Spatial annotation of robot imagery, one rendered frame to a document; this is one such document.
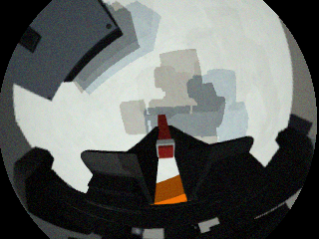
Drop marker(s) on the red peg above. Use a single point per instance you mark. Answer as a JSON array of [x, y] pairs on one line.
[[165, 144]]

